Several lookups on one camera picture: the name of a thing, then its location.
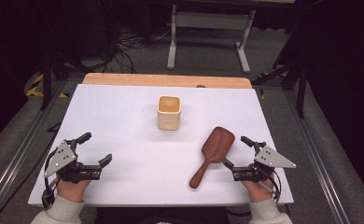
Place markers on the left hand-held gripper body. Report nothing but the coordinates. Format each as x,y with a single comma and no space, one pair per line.
65,169

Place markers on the brown wooden spatula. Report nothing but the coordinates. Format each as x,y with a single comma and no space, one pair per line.
217,146

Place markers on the person's dark lap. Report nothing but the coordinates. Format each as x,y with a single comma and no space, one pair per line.
161,216

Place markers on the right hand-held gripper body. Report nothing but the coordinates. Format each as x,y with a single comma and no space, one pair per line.
272,159

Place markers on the grey metal floor rail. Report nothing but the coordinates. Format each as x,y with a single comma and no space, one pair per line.
21,149
318,155

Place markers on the square pale wooden cup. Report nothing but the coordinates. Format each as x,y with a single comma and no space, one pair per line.
169,119

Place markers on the white board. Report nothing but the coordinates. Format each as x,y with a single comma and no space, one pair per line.
146,168

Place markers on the person's left hand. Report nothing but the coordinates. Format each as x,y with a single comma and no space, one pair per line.
72,190

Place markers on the wooden table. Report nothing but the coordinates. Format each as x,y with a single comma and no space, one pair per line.
158,80

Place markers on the yellow black hazard tape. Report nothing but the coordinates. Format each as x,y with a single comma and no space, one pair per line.
262,91
35,88

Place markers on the grey metal desk frame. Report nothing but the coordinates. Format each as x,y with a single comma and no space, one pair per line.
212,21

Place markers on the person's right hand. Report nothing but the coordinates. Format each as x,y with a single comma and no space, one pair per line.
260,191

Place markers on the black tripod stand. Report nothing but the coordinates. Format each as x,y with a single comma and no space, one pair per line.
48,81
300,90

